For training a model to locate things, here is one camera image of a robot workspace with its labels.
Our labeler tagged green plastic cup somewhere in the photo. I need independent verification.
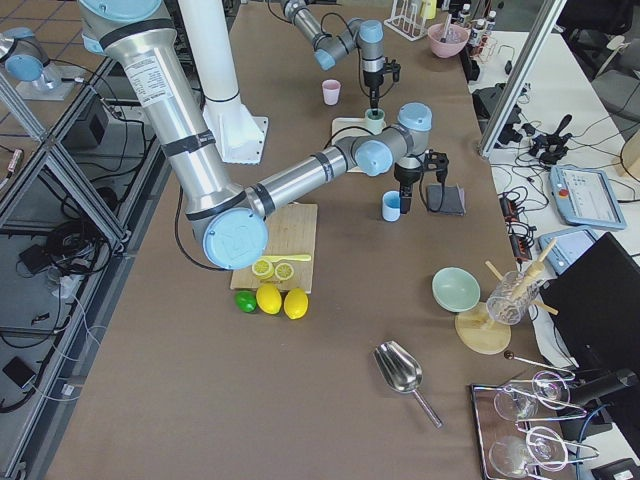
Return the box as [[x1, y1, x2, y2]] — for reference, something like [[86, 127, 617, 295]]
[[364, 108, 385, 135]]

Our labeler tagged wine glass rack tray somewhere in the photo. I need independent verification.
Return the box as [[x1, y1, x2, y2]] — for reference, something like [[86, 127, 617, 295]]
[[470, 370, 599, 479]]

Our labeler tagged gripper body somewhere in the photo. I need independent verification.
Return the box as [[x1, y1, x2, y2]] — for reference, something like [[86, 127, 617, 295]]
[[363, 71, 384, 90], [394, 156, 424, 190]]

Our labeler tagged wooden cup stand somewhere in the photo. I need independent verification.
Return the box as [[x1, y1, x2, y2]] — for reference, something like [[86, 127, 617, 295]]
[[455, 240, 559, 355]]

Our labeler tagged black monitor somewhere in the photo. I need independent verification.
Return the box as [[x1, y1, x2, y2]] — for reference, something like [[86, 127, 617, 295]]
[[541, 233, 639, 373]]

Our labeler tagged blue plastic cup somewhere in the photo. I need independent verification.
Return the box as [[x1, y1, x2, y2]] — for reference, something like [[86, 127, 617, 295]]
[[381, 190, 401, 222]]

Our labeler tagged pink plastic cup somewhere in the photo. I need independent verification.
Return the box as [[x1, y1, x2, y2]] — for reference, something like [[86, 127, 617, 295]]
[[321, 79, 341, 106]]

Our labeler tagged yellow plastic knife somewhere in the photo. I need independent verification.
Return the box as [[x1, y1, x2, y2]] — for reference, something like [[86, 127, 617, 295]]
[[261, 254, 312, 263]]

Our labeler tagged whole lemon near board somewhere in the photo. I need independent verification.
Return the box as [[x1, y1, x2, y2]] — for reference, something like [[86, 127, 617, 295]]
[[256, 283, 282, 315]]

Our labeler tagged metal ice scoop handle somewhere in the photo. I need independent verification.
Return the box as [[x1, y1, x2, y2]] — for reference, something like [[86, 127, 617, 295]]
[[440, 13, 452, 43]]

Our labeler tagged green lime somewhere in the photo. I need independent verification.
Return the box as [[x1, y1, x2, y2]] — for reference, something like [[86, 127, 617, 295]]
[[234, 290, 258, 314]]

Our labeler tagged lower lemon half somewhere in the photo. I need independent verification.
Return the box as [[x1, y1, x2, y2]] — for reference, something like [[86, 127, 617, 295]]
[[274, 262, 295, 282]]

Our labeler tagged pink bowl with ice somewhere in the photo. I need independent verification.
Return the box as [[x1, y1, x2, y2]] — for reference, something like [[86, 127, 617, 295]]
[[427, 23, 470, 59]]

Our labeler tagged wooden cutting board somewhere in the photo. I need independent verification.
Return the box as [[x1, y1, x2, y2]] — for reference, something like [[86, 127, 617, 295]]
[[230, 203, 318, 294]]

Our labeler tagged yellow cup on rack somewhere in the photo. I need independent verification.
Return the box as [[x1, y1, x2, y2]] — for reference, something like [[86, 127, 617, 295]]
[[422, 0, 437, 20]]

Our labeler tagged lemon half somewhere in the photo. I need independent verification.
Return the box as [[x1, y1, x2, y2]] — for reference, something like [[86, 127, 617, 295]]
[[274, 262, 295, 282], [251, 258, 275, 280]]

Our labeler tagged clear glass cup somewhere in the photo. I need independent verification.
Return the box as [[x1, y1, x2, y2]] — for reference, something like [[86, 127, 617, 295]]
[[486, 271, 540, 325]]

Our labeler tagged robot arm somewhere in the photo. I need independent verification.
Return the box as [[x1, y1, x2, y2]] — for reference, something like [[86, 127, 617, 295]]
[[280, 1, 386, 113], [79, 1, 432, 270]]

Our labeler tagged upper lemon half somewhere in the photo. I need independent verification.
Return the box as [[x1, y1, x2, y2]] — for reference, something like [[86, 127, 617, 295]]
[[251, 258, 275, 280]]

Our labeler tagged blue teach pendant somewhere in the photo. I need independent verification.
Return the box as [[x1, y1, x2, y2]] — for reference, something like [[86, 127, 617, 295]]
[[549, 165, 627, 231]]

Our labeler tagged white wire cup rack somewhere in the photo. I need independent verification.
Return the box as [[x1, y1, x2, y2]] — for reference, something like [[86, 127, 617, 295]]
[[384, 0, 427, 41]]

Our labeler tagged green bowl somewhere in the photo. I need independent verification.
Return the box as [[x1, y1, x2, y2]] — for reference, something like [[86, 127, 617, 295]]
[[432, 267, 481, 313]]

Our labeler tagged grey folded cloth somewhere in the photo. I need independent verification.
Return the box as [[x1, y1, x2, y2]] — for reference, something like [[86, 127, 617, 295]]
[[426, 184, 466, 216]]

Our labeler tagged steel scoop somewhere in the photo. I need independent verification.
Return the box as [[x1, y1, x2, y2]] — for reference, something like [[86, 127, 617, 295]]
[[374, 341, 443, 428]]

